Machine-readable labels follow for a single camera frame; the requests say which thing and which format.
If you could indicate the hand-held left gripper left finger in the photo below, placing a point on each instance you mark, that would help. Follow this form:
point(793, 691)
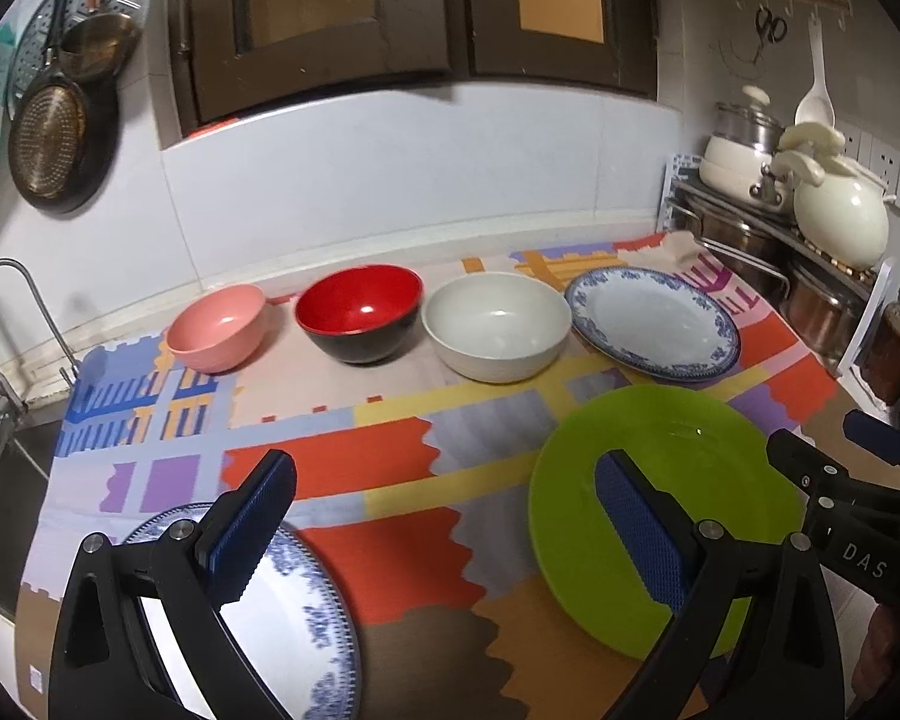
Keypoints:
point(251, 532)

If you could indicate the red and black bowl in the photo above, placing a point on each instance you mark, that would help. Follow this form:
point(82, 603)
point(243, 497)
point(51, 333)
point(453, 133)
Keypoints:
point(360, 300)

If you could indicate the pink bowl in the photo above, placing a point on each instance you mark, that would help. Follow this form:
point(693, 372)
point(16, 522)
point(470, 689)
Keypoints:
point(217, 330)

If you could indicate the white ladle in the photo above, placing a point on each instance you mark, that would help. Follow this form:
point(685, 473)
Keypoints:
point(814, 109)

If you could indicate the person's right forearm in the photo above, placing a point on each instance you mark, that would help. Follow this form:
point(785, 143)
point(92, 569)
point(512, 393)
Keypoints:
point(892, 660)

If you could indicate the blue patterned white plate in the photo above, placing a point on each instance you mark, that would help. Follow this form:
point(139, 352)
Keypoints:
point(645, 322)
point(300, 630)

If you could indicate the steel pot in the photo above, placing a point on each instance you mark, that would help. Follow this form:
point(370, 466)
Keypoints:
point(735, 236)

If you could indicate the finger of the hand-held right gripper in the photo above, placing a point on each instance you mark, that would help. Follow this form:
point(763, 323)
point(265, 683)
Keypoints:
point(799, 457)
point(874, 435)

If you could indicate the colourful printed tablecloth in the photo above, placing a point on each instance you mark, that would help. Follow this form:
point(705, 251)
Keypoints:
point(420, 435)

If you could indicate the steel sink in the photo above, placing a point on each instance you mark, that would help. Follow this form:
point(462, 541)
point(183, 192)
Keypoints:
point(7, 495)

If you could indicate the metal pot rack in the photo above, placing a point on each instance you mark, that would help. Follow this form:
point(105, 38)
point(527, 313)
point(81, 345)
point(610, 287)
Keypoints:
point(727, 204)

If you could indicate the cream round pot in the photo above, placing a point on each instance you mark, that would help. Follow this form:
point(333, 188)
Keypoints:
point(840, 217)

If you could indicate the white bowl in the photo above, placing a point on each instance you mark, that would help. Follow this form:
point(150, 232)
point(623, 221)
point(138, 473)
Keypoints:
point(495, 330)

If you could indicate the green plate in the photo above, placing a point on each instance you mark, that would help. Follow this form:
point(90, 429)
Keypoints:
point(570, 510)

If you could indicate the cream saucepan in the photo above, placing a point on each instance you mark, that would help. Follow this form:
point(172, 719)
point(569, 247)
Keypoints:
point(727, 172)

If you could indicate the dark frying pan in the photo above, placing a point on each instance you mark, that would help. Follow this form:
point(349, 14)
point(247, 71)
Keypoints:
point(49, 139)

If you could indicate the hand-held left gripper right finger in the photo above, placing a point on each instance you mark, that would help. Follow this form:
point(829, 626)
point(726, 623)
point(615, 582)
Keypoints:
point(637, 525)

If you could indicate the small brass pan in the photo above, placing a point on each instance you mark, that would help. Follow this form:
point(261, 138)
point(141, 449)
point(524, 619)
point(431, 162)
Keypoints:
point(97, 41)

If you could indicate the copper coloured pot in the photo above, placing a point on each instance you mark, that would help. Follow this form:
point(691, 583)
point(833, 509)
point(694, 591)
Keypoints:
point(817, 307)

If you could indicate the black scissors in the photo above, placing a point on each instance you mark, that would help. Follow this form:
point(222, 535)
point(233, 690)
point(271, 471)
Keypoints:
point(771, 26)

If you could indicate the glass jar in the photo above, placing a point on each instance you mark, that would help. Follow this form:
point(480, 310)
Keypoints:
point(896, 345)

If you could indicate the glass lid with cream knob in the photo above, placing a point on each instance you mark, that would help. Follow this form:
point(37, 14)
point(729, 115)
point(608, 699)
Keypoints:
point(756, 94)

